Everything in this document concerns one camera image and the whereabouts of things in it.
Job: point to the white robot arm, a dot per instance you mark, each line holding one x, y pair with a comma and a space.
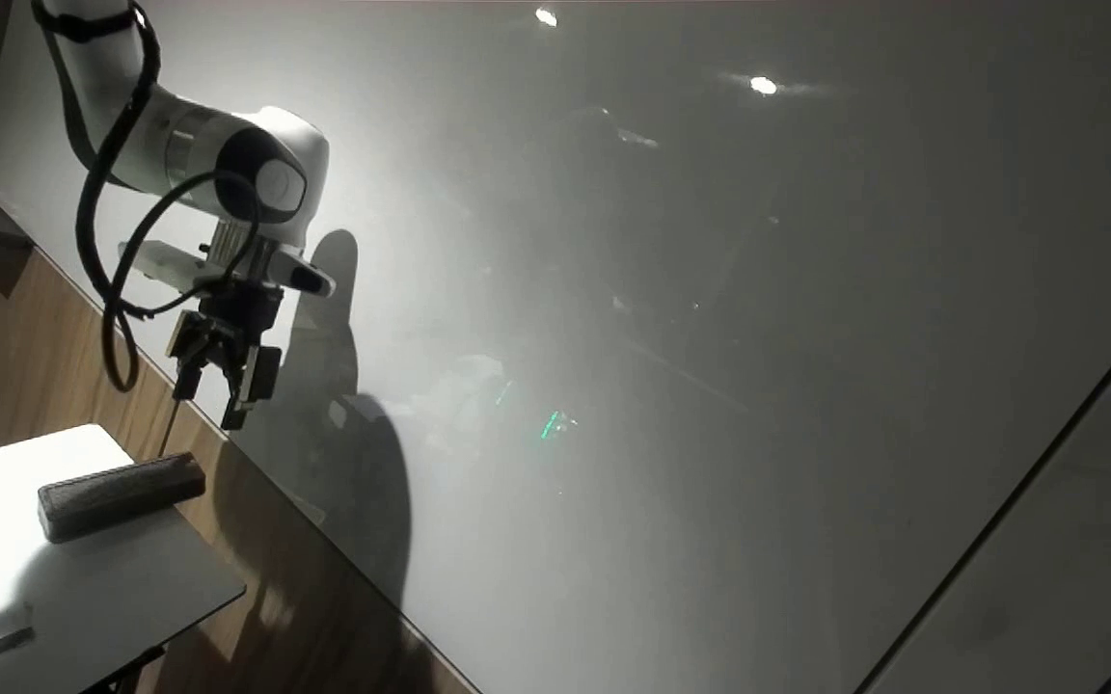
182, 205

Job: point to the small white side table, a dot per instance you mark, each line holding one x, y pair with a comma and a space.
86, 608

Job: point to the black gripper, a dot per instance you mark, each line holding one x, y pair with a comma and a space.
227, 331

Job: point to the black foam board duster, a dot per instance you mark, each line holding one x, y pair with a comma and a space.
118, 497

